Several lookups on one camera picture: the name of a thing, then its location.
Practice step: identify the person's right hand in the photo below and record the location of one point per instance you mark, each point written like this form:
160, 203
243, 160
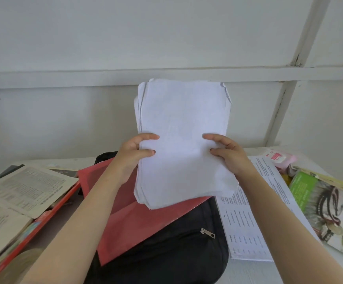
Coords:
233, 158

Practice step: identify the person's left hand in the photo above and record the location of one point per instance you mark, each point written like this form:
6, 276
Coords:
128, 158

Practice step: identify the person's right thumb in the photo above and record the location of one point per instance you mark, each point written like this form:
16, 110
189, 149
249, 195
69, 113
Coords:
218, 151

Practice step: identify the person's left thumb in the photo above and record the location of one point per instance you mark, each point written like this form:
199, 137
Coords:
146, 153

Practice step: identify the stack of white paper sheets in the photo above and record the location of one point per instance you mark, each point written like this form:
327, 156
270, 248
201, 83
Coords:
183, 144

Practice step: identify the person's left forearm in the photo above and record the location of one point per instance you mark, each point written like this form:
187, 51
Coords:
79, 224

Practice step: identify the person's right forearm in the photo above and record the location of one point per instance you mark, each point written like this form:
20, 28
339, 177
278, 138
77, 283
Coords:
281, 230

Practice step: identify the pink wet wipes packet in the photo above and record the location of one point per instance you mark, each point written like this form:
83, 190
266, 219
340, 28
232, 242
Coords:
279, 158

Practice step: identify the red paper folder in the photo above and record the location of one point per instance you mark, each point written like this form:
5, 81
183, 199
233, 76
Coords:
130, 221

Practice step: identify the printed white document sheets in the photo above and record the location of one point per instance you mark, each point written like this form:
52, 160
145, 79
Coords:
248, 221

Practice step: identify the black zippered bag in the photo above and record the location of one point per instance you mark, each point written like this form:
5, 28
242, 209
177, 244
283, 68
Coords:
177, 248

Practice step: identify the green illustrated magazine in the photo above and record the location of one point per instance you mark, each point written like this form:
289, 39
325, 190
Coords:
328, 209

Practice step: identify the open yellowed printed book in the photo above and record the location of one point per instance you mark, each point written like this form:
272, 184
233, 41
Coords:
26, 189

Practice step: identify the dark book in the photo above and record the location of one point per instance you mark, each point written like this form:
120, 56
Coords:
7, 172

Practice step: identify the red-covered book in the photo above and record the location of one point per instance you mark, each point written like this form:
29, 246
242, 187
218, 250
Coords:
20, 242

